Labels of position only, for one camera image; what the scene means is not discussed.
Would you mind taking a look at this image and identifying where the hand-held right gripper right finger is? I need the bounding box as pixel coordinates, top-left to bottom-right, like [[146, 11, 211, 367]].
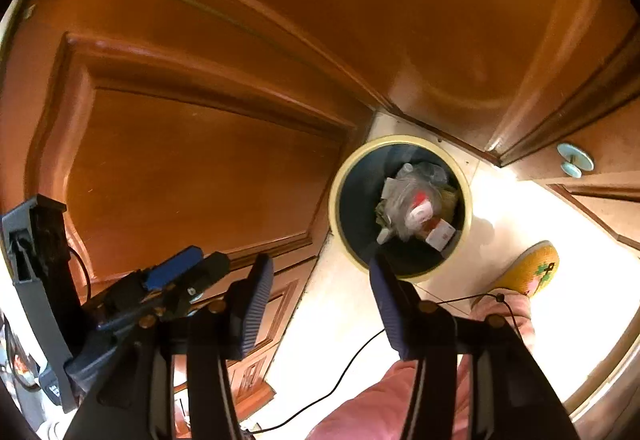
[[369, 251, 581, 440]]

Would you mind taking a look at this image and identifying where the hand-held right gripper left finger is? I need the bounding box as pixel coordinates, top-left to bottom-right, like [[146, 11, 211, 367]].
[[65, 253, 275, 440]]

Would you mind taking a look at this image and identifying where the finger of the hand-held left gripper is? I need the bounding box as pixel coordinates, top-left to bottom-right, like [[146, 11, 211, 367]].
[[100, 245, 203, 316], [160, 251, 232, 321]]

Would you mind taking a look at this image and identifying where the pink white carton box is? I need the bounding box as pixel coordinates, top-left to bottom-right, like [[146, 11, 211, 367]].
[[425, 219, 458, 252]]

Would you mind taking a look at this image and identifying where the crushed clear plastic bottle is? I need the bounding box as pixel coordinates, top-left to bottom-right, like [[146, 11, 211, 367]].
[[382, 163, 451, 241]]

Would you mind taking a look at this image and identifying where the round trash bin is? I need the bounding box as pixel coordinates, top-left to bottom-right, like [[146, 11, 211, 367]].
[[328, 134, 473, 283]]

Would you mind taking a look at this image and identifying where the yellow snack packet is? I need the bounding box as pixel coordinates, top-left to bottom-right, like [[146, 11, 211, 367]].
[[435, 185, 460, 223]]

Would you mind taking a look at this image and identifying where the person's leg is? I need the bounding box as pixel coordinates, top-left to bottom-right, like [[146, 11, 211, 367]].
[[305, 293, 538, 440]]

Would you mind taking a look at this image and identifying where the panelled wooden door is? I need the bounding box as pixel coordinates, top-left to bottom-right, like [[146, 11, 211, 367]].
[[0, 0, 381, 421]]

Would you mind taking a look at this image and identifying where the yellow slipper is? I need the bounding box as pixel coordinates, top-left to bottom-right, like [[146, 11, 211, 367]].
[[470, 240, 560, 316]]

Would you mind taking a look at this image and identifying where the round door stopper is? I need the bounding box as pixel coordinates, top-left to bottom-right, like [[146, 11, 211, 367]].
[[556, 143, 596, 178]]

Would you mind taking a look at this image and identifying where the plain wooden door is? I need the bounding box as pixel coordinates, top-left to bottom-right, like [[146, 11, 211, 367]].
[[95, 0, 640, 168]]

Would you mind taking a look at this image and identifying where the black cable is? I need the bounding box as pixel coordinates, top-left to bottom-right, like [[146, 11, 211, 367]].
[[247, 293, 523, 436]]

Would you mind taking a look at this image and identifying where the wooden door frame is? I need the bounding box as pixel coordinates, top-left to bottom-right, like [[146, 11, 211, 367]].
[[500, 35, 640, 251]]

